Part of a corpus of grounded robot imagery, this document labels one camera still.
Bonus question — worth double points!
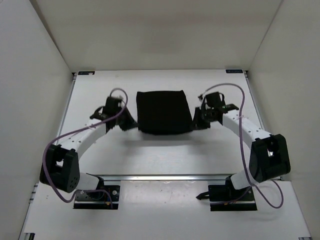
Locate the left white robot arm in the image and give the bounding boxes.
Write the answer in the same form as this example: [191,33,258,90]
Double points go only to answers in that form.
[39,96,138,199]

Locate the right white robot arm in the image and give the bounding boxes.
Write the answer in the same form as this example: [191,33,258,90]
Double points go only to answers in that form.
[194,92,291,200]

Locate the table corner label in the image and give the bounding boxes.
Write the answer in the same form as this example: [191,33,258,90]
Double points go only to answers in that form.
[225,69,244,74]
[77,71,95,76]

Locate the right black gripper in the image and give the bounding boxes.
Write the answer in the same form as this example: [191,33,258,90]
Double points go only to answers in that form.
[189,106,214,131]

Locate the right table corner label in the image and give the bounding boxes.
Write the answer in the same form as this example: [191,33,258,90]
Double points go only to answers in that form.
[225,69,244,74]

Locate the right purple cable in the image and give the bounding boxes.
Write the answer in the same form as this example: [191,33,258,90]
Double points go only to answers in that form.
[198,82,285,209]

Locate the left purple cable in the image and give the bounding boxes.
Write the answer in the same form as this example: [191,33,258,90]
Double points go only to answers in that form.
[42,87,129,208]

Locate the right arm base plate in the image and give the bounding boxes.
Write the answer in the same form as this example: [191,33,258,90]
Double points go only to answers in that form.
[196,176,258,212]

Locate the purple cable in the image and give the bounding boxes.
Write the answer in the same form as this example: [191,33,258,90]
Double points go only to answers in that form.
[42,87,129,208]
[198,82,285,209]

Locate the left table corner label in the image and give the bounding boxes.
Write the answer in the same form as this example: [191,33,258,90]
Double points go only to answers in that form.
[77,71,95,76]

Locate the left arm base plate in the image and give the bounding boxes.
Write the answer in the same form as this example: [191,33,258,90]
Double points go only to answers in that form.
[73,181,121,210]

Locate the black skirt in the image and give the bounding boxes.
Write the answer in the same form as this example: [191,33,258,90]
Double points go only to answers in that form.
[136,90,193,136]

